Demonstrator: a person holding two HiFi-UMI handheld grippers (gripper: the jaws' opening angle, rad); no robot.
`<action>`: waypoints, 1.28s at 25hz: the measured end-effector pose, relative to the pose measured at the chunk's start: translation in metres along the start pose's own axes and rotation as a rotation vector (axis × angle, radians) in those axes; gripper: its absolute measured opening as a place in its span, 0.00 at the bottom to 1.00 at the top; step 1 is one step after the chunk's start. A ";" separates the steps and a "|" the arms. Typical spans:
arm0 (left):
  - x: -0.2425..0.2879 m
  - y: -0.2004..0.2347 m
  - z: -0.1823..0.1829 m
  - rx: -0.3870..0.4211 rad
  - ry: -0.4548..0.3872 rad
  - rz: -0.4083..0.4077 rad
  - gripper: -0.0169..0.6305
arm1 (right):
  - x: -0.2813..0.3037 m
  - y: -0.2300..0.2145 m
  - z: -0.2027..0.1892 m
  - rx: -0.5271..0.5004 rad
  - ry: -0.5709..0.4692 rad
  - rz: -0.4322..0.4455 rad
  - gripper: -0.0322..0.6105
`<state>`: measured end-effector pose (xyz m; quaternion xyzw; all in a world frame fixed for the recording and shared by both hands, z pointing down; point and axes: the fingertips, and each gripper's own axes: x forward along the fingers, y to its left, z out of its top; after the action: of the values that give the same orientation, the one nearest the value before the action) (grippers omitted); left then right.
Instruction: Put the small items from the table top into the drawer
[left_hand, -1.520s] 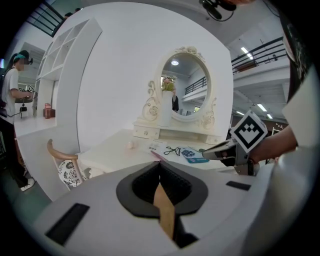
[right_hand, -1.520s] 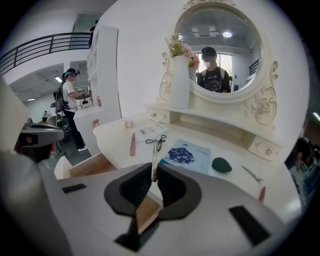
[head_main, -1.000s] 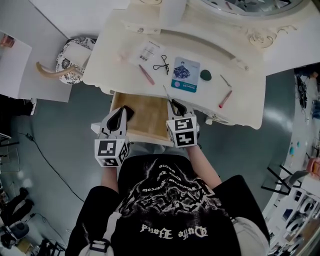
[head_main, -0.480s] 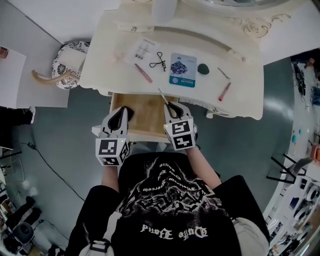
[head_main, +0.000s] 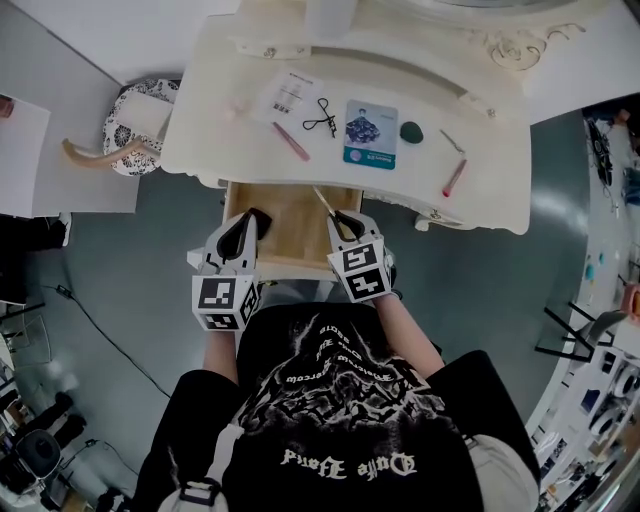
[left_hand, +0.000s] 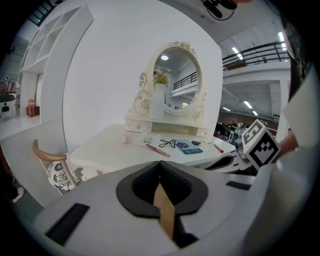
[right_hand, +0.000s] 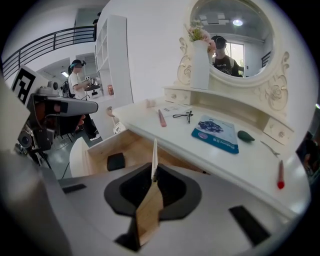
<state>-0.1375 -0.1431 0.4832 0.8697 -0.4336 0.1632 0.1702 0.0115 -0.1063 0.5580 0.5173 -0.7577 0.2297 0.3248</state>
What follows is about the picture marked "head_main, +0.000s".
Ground cream ornate dressing table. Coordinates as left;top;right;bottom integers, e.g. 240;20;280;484
160;0;589;236

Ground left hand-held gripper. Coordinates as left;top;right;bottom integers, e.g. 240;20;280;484
191;210;263;332

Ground blue packet card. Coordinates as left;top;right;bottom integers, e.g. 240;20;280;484
342;98;400;171

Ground white paper packet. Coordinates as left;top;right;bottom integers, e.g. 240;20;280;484
254;69;322;124

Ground person's right forearm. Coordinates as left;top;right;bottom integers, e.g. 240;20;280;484
372;294;444;381

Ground thin makeup brush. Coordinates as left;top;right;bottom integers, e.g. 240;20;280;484
312;184;351;236

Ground person's black printed t-shirt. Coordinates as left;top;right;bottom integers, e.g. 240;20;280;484
134;302;544;512

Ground black floor cable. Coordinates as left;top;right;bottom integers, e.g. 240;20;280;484
42;283;172;401

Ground wooden chair floral cushion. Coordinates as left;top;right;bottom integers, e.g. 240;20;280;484
62;77;181;177

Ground black frame grey chair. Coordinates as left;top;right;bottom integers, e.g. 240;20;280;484
534;299;631;371

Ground white tall vase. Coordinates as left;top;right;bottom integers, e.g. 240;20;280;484
304;0;361;39

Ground white shelf unit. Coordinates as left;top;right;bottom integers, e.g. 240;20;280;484
0;92;141;219

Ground black square case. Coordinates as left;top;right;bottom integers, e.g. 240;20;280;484
248;207;274;241

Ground silver tweezers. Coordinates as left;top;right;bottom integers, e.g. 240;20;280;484
439;128;466;155

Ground black eyelash curler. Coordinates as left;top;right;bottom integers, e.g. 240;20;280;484
302;98;339;139

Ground pink pen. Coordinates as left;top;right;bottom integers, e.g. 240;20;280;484
441;158;469;198
271;121;311;163

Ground wooden drawer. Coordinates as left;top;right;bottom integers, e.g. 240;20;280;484
187;180;364;281

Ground person's left forearm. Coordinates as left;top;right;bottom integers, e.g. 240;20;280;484
202;327;242;386

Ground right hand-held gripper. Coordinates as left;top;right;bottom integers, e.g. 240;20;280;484
326;210;393;304

